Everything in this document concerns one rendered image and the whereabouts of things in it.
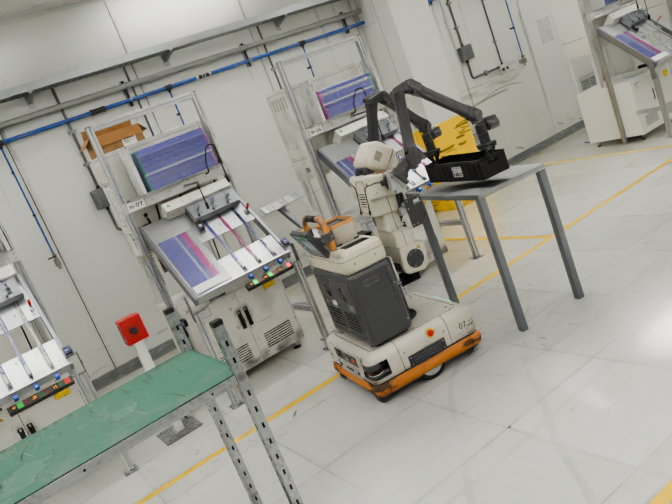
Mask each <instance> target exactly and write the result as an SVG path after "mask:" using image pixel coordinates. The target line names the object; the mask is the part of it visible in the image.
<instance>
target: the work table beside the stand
mask: <svg viewBox="0 0 672 504"><path fill-rule="evenodd" d="M509 167H510V168H509V169H507V170H505V171H503V172H501V173H499V174H496V175H494V176H492V177H490V178H488V179H486V180H477V181H457V182H442V183H439V184H437V185H435V186H433V187H431V188H429V189H427V190H424V191H422V192H420V193H422V196H420V198H421V201H422V203H423V206H424V209H425V212H426V217H425V221H424V223H423V227H424V230H425V233H426V236H427V238H428V241H429V244H430V247H431V250H432V252H433V255H434V258H435V261H436V263H437V266H438V269H439V272H440V275H441V277H442V280H443V283H444V286H445V289H446V291H447V294H448V297H449V300H451V301H452V302H455V303H459V300H458V298H457V295H456V292H455V289H454V286H453V283H452V281H451V278H450V275H449V272H448V269H447V266H446V264H445V261H444V258H443V255H442V252H441V250H440V247H439V244H438V241H437V238H436V235H435V233H434V230H433V227H432V224H431V221H430V219H429V216H428V213H427V210H426V207H425V204H424V202H423V200H475V202H476V205H477V208H478V211H479V214H480V217H481V220H482V223H483V226H484V229H485V232H486V235H487V238H488V241H489V244H490V246H491V249H492V252H493V255H494V258H495V261H496V264H497V267H498V270H499V273H500V276H501V279H502V282H503V285H504V288H505V291H506V294H507V297H508V300H509V303H510V306H511V309H512V312H513V315H514V318H515V321H516V324H517V327H518V330H519V331H521V332H524V331H526V330H528V329H529V328H528V325H527V322H526V319H525V316H524V313H523V310H522V307H521V304H520V301H519V298H518V295H517V292H516V289H515V286H514V283H513V280H512V277H511V274H510V271H509V268H508V265H507V262H506V259H505V256H504V253H503V250H502V247H501V244H500V241H499V238H498V235H497V232H496V229H495V226H494V223H493V220H492V217H491V214H490V210H489V207H488V204H487V201H486V198H485V197H487V196H489V195H491V194H493V193H495V192H497V191H499V190H501V189H504V188H506V187H508V186H510V185H512V184H514V183H516V182H518V181H520V180H522V179H524V178H526V177H528V176H530V175H532V174H534V173H536V177H537V180H538V183H539V186H540V189H541V193H542V196H543V199H544V202H545V205H546V209H547V212H548V215H549V218H550V221H551V225H552V228H553V231H554V234H555V237H556V241H557V244H558V247H559V250H560V253H561V257H562V260H563V263H564V266H565V269H566V273H567V276H568V279H569V282H570V285H571V289H572V292H573V295H574V298H575V299H581V298H583V297H584V293H583V290H582V286H581V283H580V280H579V277H578V273H577V270H576V267H575V264H574V261H573V257H572V254H571V251H570V248H569V244H568V241H567V238H566V235H565V231H564V228H563V225H562V222H561V218H560V215H559V212H558V209H557V205H556V202H555V199H554V196H553V192H552V189H551V186H550V183H549V179H548V176H547V173H546V170H545V166H544V163H539V164H527V165H514V166H509ZM459 304H460V303H459Z"/></svg>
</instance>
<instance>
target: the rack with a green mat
mask: <svg viewBox="0 0 672 504"><path fill-rule="evenodd" d="M163 314H164V316H165V318H166V320H167V322H168V324H169V326H170V329H171V331H172V333H173V335H174V337H175V339H176V342H177V344H178V346H179V348H180V350H181V353H179V354H177V355H176V356H174V357H172V358H170V359H168V360H166V361H165V362H163V363H161V364H159V365H157V366H155V367H154V368H152V369H150V370H148V371H146V372H145V373H143V374H141V375H139V376H137V377H135V378H134V379H132V380H130V381H128V382H126V383H124V384H123V385H121V386H119V387H117V388H115V389H113V390H112V391H110V392H108V393H106V394H104V395H102V396H101V397H99V398H97V399H95V400H93V401H92V402H90V403H88V404H86V405H84V406H82V407H81V408H79V409H77V410H75V411H73V412H71V413H70V414H68V415H66V416H64V417H62V418H60V419H59V420H57V421H55V422H53V423H51V424H50V425H48V426H46V427H44V428H42V429H40V430H39V431H37V432H35V433H33V434H31V435H29V436H28V437H26V438H24V439H22V440H20V441H18V442H17V443H15V444H13V445H11V446H9V447H7V448H6V449H4V450H2V451H0V504H39V503H41V502H43V501H44V500H46V499H48V498H49V497H51V496H53V495H54V494H56V493H58V492H59V491H61V490H63V489H64V488H66V487H68V486H69V485H71V484H73V483H74V482H76V481H78V480H79V479H81V478H83V477H84V476H86V475H88V474H89V473H91V472H93V471H94V470H96V469H98V468H99V467H101V466H103V465H104V464H106V463H108V462H109V461H111V460H113V459H114V458H116V457H118V456H119V455H121V454H123V453H124V452H126V451H128V450H129V449H131V448H133V447H134V446H136V445H138V444H139V443H141V442H143V441H144V440H146V439H148V438H149V437H151V436H153V435H154V434H156V433H158V432H159V431H161V430H163V429H164V428H166V427H168V426H169V425H171V424H173V423H174V422H176V421H178V420H179V419H181V418H183V417H184V416H186V415H188V414H189V413H191V412H193V411H194V410H196V409H198V408H199V407H201V406H203V405H204V404H206V406H207V408H208V411H209V413H210V415H211V417H212V419H213V421H214V424H215V426H216V428H217V430H218V432H219V434H220V436H221V439H222V441H223V443H224V445H225V447H226V449H227V452H228V454H229V456H230V458H231V460H232V462H233V465H234V467H235V469H236V471H237V473H238V475H239V477H240V480H241V482H242V484H243V486H244V488H245V490H246V493H247V495H248V497H249V499H250V501H251V503H252V504H263V502H262V500H261V498H260V495H259V493H258V491H257V489H256V487H255V485H254V482H253V480H252V478H251V476H250V474H249V471H248V469H247V467H246V465H245V463H244V461H243V458H242V456H241V454H240V452H239V450H238V448H237V445H236V443H235V441H234V439H233V437H232V434H231V432H230V430H229V428H228V426H227V424H226V421H225V419H224V417H223V415H222V413H221V410H220V408H219V406H218V404H217V402H216V400H215V398H216V397H218V396H219V395H221V394H223V393H224V392H226V391H228V390H229V389H231V388H233V387H234V386H236V385H237V388H238V390H239V392H240V394H241V396H242V399H243V401H244V403H245V405H246V408H247V410H248V412H249V414H250V417H251V419H252V421H253V423H254V425H255V428H256V430H257V432H258V434H259V437H260V439H261V441H262V443H263V446H264V448H265V450H266V452H267V454H268V457H269V459H270V461H271V463H272V466H273V468H274V470H275V472H276V474H277V477H278V479H279V481H280V483H281V486H282V488H283V490H284V492H285V495H286V497H287V499H288V501H289V503H290V504H304V503H303V501H302V498H301V496H300V494H299V492H298V489H297V487H296V485H295V483H294V480H293V478H292V476H291V474H290V471H289V469H288V467H287V465H286V462H285V460H284V458H283V456H282V453H281V451H280V449H279V447H278V444H277V442H276V440H275V438H274V435H273V433H272V431H271V429H270V426H269V424H268V422H267V420H266V417H265V415H264V413H263V410H262V408H261V406H260V404H259V401H258V399H257V397H256V395H255V392H254V390H253V388H252V386H251V383H250V381H249V379H248V376H247V374H246V372H245V370H244V368H243V365H242V363H241V361H240V359H239V356H238V354H237V352H236V350H235V347H234V345H233V343H232V341H231V338H230V336H229V334H228V331H227V329H226V327H225V325H224V322H223V320H222V319H221V318H216V319H214V320H213V321H211V322H209V325H210V327H211V330H212V332H213V334H214V336H215V339H216V341H217V343H218V345H219V347H220V350H221V352H222V354H223V356H224V359H225V361H226V362H223V361H221V360H218V359H215V358H213V357H210V356H208V355H205V354H202V353H200V352H197V351H195V350H193V349H192V347H191V345H190V343H189V341H188V339H187V336H186V334H185V332H184V330H183V328H182V326H181V323H180V321H179V319H178V317H177V315H176V312H175V310H174V308H173V307H168V308H166V309H164V310H163Z"/></svg>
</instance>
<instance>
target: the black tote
mask: <svg viewBox="0 0 672 504"><path fill-rule="evenodd" d="M424 167H425V169H426V172H427V175H428V178H429V181H430V183H438V182H457V181H477V180H486V179H488V178H490V177H492V176H494V175H496V174H499V173H501V172H503V171H505V170H507V169H509V168H510V167H509V164H508V161H507V157H506V154H505V151H504V149H495V151H494V160H492V161H491V160H490V159H489V157H488V156H485V155H484V154H483V153H482V152H481V151H479V152H471V153H462V154H454V155H447V156H444V157H442V158H440V159H439V164H435V163H434V162H431V163H429V164H427V165H425V166H424Z"/></svg>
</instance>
